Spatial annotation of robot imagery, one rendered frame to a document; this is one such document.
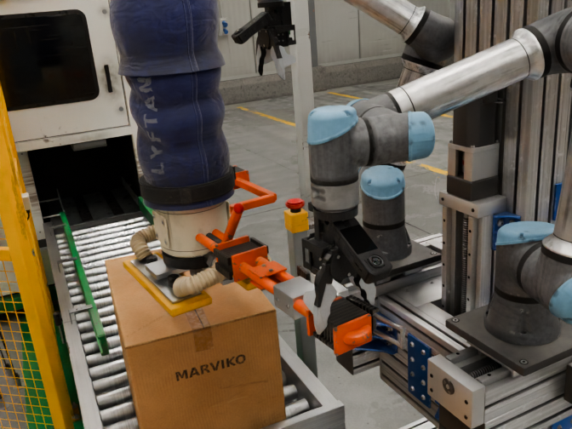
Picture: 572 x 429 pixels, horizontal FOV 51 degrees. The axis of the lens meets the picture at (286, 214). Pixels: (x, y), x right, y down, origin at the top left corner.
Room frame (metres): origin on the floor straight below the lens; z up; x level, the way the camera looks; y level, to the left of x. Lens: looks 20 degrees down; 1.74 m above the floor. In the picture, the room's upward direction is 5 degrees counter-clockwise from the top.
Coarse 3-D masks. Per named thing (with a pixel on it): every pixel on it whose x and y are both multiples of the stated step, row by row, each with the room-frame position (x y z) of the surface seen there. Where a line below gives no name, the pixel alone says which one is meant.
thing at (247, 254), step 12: (240, 240) 1.22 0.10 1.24; (252, 240) 1.23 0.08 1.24; (216, 252) 1.18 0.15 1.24; (228, 252) 1.18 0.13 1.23; (240, 252) 1.18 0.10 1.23; (252, 252) 1.15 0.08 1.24; (264, 252) 1.17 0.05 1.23; (216, 264) 1.18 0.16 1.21; (228, 264) 1.13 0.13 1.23; (252, 264) 1.15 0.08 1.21; (228, 276) 1.14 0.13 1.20; (240, 276) 1.14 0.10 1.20
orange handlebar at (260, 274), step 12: (240, 180) 1.72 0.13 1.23; (252, 192) 1.66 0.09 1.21; (264, 192) 1.60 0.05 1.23; (252, 204) 1.52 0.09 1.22; (264, 204) 1.54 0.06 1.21; (204, 240) 1.28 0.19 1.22; (240, 264) 1.13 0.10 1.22; (264, 264) 1.11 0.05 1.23; (276, 264) 1.11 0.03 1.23; (252, 276) 1.09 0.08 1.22; (264, 276) 1.06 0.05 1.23; (276, 276) 1.08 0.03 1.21; (288, 276) 1.06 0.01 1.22; (264, 288) 1.05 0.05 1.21; (300, 300) 0.96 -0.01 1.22; (300, 312) 0.94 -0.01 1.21; (348, 336) 0.83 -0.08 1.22; (360, 336) 0.83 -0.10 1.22
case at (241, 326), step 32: (128, 256) 1.88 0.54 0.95; (128, 288) 1.64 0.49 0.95; (224, 288) 1.59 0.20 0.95; (256, 288) 1.57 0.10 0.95; (128, 320) 1.44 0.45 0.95; (160, 320) 1.42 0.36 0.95; (192, 320) 1.41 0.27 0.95; (224, 320) 1.40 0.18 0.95; (256, 320) 1.42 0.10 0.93; (128, 352) 1.31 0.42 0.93; (160, 352) 1.33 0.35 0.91; (192, 352) 1.36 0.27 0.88; (224, 352) 1.38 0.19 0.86; (256, 352) 1.41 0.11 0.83; (160, 384) 1.33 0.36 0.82; (192, 384) 1.35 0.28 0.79; (224, 384) 1.38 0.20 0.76; (256, 384) 1.41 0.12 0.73; (160, 416) 1.32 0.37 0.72; (192, 416) 1.35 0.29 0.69; (224, 416) 1.38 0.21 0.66; (256, 416) 1.41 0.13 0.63
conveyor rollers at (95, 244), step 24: (144, 216) 3.44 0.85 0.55; (96, 240) 3.14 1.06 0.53; (120, 240) 3.11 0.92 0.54; (72, 264) 2.83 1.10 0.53; (96, 264) 2.79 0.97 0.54; (72, 288) 2.57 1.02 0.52; (96, 288) 2.53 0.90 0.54; (96, 360) 1.91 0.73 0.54; (120, 360) 1.88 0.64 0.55; (96, 384) 1.75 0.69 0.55; (120, 384) 1.77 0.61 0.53; (120, 408) 1.61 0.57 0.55; (288, 408) 1.54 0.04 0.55
